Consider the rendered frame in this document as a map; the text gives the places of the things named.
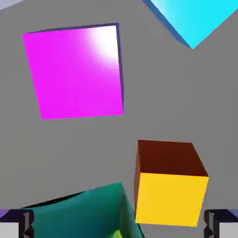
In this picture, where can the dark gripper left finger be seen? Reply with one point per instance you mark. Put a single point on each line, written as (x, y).
(16, 221)

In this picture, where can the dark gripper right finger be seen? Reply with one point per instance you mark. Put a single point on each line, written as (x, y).
(221, 221)

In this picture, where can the small yellow cube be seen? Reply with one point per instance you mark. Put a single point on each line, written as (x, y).
(171, 199)

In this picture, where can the small green cube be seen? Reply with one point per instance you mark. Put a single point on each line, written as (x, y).
(83, 213)

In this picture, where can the large magenta box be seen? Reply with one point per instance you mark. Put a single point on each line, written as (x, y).
(74, 74)

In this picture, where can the large cyan box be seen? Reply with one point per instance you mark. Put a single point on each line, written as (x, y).
(195, 18)

